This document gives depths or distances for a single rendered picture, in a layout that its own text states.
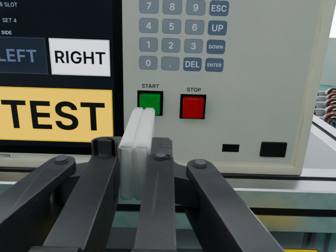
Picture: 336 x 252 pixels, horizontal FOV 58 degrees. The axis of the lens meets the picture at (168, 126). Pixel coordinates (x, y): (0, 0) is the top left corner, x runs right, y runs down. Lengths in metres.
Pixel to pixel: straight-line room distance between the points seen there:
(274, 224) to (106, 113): 0.18
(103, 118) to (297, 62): 0.18
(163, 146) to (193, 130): 0.11
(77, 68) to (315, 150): 0.28
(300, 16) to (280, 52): 0.03
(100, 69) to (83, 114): 0.04
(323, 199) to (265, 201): 0.05
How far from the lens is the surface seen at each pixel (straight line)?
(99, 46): 0.27
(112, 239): 0.51
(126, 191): 0.16
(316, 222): 0.32
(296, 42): 0.28
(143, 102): 0.26
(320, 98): 2.14
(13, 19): 0.29
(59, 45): 0.28
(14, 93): 0.30
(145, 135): 0.16
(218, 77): 0.27
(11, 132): 0.31
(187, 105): 0.26
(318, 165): 0.35
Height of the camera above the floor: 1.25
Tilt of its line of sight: 19 degrees down
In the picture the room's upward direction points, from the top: 2 degrees clockwise
